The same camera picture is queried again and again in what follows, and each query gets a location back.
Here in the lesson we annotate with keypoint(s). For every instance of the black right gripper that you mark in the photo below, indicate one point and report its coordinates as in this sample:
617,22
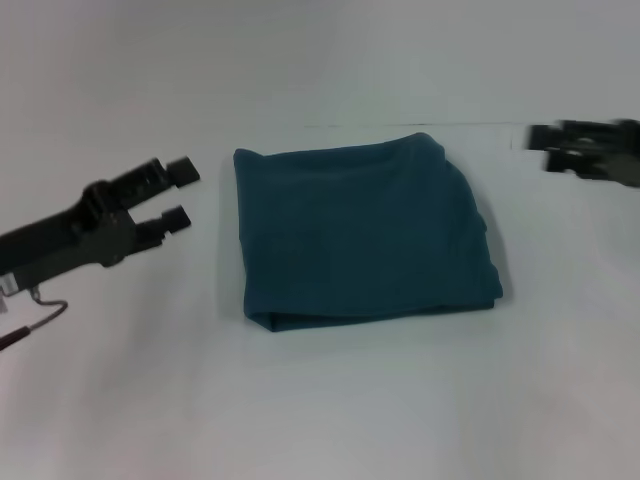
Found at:
607,152

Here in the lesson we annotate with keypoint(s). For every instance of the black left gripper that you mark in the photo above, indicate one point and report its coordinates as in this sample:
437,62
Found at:
70,235

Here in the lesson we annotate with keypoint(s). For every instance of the teal blue t-shirt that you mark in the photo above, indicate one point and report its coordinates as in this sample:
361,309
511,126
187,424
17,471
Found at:
360,225

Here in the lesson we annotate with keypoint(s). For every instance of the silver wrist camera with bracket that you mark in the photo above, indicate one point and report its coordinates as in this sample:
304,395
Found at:
7,290

